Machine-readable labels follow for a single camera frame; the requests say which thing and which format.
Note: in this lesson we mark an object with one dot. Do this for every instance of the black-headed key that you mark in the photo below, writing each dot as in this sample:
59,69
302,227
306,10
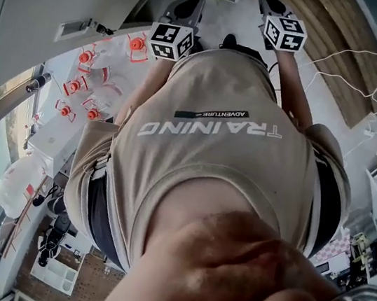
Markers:
103,29

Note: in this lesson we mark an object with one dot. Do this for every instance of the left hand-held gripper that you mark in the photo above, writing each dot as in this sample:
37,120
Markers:
164,34

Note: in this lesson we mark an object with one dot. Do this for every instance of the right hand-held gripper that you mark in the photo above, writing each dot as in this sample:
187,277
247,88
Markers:
285,34

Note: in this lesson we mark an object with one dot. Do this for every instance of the checkered cloth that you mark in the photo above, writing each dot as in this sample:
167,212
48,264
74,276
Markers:
334,249

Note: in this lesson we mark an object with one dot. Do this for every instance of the wooden coat rack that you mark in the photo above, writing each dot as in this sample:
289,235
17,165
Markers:
24,212

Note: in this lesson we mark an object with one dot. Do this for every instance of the brown perforated board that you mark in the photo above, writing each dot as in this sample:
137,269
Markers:
96,284

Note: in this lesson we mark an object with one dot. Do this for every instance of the person's beige t-shirt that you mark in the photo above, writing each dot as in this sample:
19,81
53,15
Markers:
224,169

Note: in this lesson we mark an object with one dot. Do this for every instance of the group of red-capped water jugs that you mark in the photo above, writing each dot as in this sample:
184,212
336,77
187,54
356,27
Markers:
136,44

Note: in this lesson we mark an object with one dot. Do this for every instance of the person's right forearm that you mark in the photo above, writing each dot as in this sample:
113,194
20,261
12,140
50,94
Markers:
293,85

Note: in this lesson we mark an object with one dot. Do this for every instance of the small white charger plug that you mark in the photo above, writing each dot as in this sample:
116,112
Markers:
368,133

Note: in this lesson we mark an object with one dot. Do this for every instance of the person's black shoe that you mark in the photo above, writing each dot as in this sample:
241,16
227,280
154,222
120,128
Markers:
229,41

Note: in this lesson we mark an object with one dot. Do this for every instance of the person's face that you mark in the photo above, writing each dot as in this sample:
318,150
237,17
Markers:
225,276

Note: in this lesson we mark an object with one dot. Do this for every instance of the black and white machine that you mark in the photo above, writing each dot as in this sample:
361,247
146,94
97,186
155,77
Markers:
55,231

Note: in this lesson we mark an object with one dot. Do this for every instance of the person's left forearm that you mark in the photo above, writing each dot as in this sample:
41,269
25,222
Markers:
147,83

